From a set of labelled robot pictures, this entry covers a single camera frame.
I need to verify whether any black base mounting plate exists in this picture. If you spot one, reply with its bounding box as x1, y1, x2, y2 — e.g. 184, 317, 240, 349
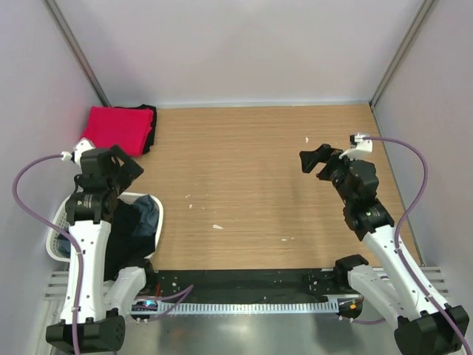
156, 268, 359, 304

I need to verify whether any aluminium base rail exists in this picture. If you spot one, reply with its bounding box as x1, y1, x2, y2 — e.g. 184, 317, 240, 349
44, 268, 450, 300

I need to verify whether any white laundry basket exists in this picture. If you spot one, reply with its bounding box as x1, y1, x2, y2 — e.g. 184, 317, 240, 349
46, 192, 164, 263

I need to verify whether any right aluminium corner post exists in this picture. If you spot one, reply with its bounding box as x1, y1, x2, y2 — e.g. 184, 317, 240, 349
370, 0, 438, 112

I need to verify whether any folded black t shirt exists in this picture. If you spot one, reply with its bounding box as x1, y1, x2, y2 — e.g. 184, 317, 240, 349
115, 104, 157, 157

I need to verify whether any slotted grey cable duct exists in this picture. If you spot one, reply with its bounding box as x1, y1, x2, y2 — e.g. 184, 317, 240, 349
169, 301, 339, 316

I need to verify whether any folded red t shirt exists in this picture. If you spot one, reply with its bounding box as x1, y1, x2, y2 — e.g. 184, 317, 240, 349
81, 106, 154, 158

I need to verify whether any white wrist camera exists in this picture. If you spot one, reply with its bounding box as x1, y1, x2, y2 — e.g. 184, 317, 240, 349
339, 133, 372, 160
61, 138, 95, 166

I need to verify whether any black t shirt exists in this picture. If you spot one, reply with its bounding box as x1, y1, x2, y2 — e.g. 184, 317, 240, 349
103, 195, 160, 281
115, 104, 157, 157

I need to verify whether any left aluminium corner post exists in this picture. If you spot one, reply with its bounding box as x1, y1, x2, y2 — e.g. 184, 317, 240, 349
43, 0, 111, 107

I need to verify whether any grey blue t shirt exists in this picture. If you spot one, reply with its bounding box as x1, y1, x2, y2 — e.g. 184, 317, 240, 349
58, 195, 160, 256

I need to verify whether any aluminium corner post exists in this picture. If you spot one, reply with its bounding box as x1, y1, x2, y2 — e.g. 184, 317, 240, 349
370, 0, 438, 112
43, 0, 111, 107

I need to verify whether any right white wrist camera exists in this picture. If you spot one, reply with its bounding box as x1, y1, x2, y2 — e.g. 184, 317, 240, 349
339, 133, 372, 160

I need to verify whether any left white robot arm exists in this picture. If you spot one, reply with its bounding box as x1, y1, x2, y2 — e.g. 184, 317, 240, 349
46, 138, 157, 354

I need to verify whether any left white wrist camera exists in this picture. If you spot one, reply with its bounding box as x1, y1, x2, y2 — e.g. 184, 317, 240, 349
61, 138, 95, 166

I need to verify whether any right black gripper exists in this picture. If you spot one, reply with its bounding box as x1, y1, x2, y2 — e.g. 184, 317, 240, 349
300, 143, 363, 206

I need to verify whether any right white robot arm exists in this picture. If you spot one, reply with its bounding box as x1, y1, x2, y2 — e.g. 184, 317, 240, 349
299, 144, 472, 354

